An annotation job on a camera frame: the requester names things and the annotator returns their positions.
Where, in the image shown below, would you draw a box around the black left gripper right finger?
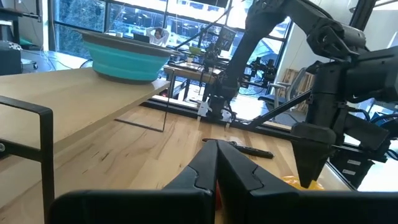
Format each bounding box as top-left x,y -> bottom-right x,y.
216,139 -> 398,224

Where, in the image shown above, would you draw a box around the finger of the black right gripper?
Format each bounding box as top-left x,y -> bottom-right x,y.
292,139 -> 337,189

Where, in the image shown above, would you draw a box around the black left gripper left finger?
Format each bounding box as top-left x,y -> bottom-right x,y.
49,139 -> 219,224

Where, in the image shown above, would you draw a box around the yellow fruit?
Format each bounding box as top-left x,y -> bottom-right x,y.
281,175 -> 325,191

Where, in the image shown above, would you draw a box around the black knife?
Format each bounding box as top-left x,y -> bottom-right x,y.
201,138 -> 275,159

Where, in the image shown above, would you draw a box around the grey office chair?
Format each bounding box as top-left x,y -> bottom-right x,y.
257,67 -> 308,110

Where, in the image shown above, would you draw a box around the black controller box white labels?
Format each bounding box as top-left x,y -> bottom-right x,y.
329,149 -> 374,187

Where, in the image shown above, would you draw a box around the blue storage bin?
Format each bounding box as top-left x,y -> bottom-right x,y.
369,111 -> 398,126

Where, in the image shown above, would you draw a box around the wooden desk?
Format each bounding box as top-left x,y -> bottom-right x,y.
163,60 -> 223,100

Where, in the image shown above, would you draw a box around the teal bowl grey rim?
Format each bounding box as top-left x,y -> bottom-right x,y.
79,30 -> 181,85

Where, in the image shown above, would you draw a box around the person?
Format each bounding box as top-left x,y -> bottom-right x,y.
145,26 -> 170,47

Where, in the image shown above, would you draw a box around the black aluminium rig frame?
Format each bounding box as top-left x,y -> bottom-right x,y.
139,88 -> 398,190

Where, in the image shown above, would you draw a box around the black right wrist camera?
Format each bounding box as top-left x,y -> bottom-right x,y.
341,113 -> 390,152

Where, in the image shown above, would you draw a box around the wooden shelf black metal frame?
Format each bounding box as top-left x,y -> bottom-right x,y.
0,67 -> 177,224

